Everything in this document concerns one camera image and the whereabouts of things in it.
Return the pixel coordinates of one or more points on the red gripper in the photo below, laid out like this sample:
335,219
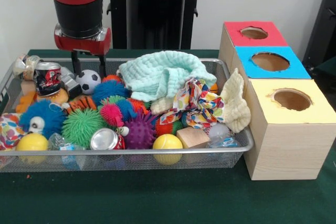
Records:
81,44

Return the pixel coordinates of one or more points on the green spiky rubber ball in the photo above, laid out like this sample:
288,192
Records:
78,127

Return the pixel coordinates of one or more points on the white baseball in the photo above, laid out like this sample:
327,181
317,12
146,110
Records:
219,130

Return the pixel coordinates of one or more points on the dark green table cloth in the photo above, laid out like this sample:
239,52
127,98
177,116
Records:
328,72
157,197

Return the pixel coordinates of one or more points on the silver mesh bin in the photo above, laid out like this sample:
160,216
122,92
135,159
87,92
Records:
15,163

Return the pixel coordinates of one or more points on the yellow ball with seam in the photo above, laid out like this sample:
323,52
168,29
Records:
168,145

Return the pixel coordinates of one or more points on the black stand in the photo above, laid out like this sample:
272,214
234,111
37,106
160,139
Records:
325,24

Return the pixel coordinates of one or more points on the orange striped tiger plush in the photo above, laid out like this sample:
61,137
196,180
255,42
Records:
81,104

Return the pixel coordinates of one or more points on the colourful dotted cloth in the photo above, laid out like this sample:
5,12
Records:
199,103

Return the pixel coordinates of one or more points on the wooden box with three holes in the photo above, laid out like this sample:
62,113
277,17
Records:
288,150

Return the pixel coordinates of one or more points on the mint green knitted cloth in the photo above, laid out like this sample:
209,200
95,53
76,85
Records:
157,74

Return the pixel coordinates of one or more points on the cream knitted cloth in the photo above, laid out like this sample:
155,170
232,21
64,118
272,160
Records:
236,106

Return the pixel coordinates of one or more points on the crushed red soda can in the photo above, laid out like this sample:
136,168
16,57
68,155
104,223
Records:
103,140

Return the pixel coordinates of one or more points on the blue spiky rubber ball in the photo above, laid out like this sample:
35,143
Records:
50,116

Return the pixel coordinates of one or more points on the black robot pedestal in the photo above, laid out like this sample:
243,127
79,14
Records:
157,11

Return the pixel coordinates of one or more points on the wooden block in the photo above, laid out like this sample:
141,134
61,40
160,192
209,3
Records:
193,137

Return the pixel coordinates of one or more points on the plain yellow ball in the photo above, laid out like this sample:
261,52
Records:
31,142

